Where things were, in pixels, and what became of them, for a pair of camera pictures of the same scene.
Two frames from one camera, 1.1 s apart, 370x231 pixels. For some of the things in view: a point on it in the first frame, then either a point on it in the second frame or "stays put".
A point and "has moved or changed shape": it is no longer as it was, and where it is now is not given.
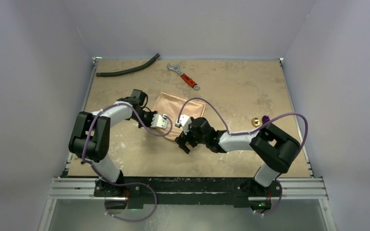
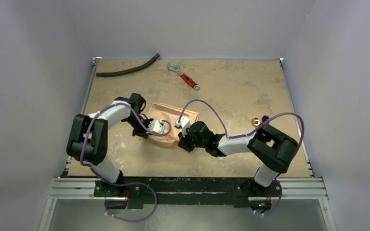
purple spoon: (265, 119) stays put
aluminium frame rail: (85, 189) stays put
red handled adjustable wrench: (186, 78) stays put
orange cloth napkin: (170, 105) has moved or changed shape
